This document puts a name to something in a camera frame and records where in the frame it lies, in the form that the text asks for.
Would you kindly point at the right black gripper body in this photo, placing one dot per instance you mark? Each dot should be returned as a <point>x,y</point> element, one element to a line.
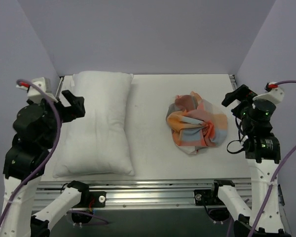
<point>239,98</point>

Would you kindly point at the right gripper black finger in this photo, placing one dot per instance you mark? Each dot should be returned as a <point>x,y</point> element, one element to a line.
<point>242,93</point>
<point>239,111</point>

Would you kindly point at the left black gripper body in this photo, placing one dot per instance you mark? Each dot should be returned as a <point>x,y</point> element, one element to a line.
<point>70,108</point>

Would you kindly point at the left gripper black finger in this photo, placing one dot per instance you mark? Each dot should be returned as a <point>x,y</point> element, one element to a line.
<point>75,114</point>
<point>76,102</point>

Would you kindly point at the white pillow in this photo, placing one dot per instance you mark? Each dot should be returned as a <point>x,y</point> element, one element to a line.
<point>97,143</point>

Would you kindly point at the checkered orange blue pillowcase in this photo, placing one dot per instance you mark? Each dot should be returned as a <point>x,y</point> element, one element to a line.
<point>196,123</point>

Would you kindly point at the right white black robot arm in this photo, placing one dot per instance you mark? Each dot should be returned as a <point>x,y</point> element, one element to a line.
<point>262,153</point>

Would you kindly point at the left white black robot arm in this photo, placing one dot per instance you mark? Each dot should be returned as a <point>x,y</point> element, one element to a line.
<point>37,128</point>

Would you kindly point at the right aluminium side rail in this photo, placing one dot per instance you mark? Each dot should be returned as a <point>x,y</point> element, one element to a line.
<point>233,81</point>

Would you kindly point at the aluminium side rail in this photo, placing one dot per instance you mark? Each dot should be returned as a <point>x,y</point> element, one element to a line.
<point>59,88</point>
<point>233,81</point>

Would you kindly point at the left aluminium side rail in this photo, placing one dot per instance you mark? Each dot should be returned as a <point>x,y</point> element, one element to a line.
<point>59,88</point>

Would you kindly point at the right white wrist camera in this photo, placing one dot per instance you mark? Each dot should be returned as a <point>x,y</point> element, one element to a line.
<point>274,94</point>

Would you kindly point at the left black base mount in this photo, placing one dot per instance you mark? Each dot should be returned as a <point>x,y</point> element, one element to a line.
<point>83,212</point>

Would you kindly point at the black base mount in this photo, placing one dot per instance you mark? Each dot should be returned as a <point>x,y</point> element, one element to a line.
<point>83,212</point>
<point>214,208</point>

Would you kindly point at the aluminium front rail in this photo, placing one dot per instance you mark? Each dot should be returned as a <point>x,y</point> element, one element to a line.
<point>139,194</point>

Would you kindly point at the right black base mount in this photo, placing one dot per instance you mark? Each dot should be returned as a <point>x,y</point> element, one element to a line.
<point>214,208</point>

